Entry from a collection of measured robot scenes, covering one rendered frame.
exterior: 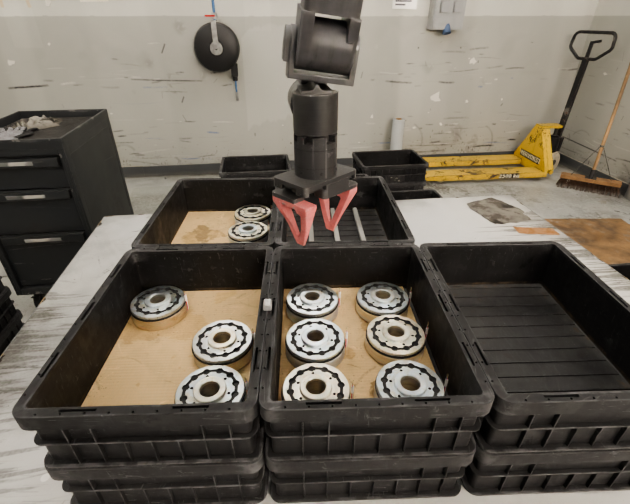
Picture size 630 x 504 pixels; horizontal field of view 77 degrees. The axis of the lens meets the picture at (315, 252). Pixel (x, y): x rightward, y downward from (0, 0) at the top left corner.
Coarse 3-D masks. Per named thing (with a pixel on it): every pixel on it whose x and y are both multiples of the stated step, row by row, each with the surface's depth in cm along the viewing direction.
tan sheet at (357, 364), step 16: (336, 288) 86; (352, 288) 86; (352, 304) 81; (288, 320) 77; (336, 320) 77; (352, 320) 77; (352, 336) 73; (352, 352) 70; (288, 368) 67; (336, 368) 67; (352, 368) 67; (368, 368) 67; (432, 368) 67; (368, 384) 64
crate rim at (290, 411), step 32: (416, 256) 79; (448, 320) 62; (480, 384) 51; (288, 416) 49; (320, 416) 49; (352, 416) 49; (384, 416) 49; (416, 416) 50; (448, 416) 50; (480, 416) 50
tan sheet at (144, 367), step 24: (192, 312) 79; (216, 312) 79; (240, 312) 79; (120, 336) 73; (144, 336) 73; (168, 336) 73; (192, 336) 73; (120, 360) 68; (144, 360) 68; (168, 360) 68; (192, 360) 68; (96, 384) 64; (120, 384) 64; (144, 384) 64; (168, 384) 64
